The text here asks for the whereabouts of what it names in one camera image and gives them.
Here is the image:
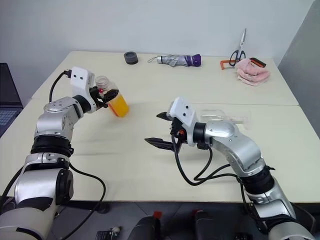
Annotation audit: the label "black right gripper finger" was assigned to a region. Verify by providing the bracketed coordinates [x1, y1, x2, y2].
[144, 136, 176, 152]
[156, 111, 172, 121]

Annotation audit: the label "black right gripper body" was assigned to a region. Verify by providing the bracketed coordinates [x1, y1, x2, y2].
[169, 117, 188, 154]

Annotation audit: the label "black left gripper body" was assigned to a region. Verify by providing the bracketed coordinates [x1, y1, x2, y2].
[89, 85, 109, 109]

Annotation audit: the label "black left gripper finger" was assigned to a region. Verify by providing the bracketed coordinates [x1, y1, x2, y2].
[102, 89, 121, 104]

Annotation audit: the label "orange juice bottle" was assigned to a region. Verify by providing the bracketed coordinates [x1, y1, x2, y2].
[94, 75, 130, 118]

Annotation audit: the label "clear plastic wine glass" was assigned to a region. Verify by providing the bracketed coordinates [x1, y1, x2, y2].
[199, 108, 252, 131]

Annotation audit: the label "folded silver purple umbrella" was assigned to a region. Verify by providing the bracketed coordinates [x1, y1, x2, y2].
[147, 53, 202, 68]

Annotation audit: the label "dark rounded shape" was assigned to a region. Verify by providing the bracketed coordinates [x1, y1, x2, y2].
[129, 216, 161, 240]

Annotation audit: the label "dark laptop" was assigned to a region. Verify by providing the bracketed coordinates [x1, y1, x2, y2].
[0, 62, 24, 138]

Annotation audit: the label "folded pink towel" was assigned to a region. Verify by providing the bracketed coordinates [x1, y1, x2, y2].
[235, 58, 271, 87]

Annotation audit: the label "black and orange brush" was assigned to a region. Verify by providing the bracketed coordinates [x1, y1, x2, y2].
[248, 57, 267, 69]

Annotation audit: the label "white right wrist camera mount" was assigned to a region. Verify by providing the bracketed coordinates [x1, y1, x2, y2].
[166, 97, 198, 146]

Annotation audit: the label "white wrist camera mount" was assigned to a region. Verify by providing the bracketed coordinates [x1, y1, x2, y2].
[69, 66, 98, 114]
[166, 97, 198, 146]

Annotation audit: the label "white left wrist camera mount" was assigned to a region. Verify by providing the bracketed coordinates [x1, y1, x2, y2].
[69, 66, 98, 114]

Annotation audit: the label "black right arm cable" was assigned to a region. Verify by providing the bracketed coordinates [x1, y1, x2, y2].
[174, 139, 266, 233]

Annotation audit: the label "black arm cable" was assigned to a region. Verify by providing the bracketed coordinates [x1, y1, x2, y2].
[48, 69, 107, 237]
[174, 139, 266, 233]

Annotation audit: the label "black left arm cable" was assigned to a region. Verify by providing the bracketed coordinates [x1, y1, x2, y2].
[48, 69, 107, 237]

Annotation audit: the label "orange metal frame tool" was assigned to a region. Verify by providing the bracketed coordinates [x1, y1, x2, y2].
[219, 59, 237, 71]

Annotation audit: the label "black handled scissors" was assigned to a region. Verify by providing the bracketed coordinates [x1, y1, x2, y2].
[229, 27, 247, 67]

